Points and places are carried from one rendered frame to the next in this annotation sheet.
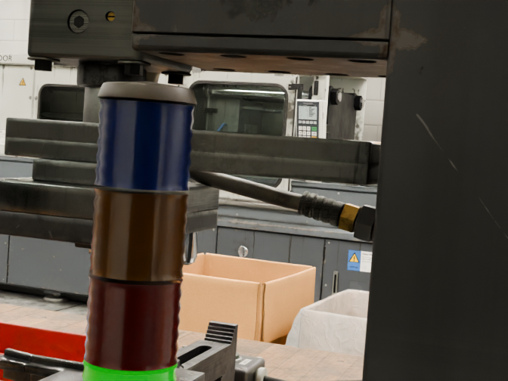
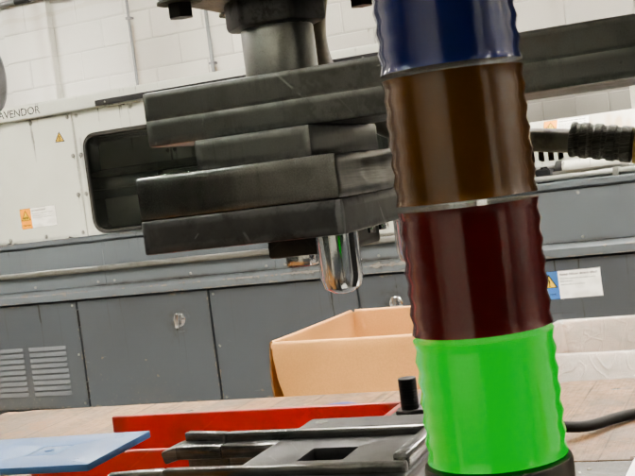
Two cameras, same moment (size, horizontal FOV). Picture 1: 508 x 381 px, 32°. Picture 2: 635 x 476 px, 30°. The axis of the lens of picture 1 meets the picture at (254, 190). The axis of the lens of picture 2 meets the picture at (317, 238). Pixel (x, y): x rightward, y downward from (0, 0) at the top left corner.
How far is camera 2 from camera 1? 0.09 m
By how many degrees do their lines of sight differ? 3
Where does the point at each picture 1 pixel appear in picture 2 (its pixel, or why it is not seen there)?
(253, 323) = not seen: hidden behind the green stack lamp
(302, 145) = (585, 33)
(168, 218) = (508, 99)
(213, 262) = (367, 320)
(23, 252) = (105, 361)
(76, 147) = (251, 113)
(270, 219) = not seen: hidden behind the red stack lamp
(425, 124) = not seen: outside the picture
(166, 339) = (539, 282)
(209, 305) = (377, 376)
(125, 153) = (430, 11)
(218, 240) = (360, 294)
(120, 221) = (442, 115)
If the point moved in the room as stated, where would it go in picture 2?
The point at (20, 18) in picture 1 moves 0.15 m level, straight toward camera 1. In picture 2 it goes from (36, 57) to (36, 54)
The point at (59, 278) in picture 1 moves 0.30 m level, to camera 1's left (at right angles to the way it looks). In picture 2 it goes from (158, 387) to (99, 394)
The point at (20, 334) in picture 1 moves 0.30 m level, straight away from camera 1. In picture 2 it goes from (180, 425) to (154, 373)
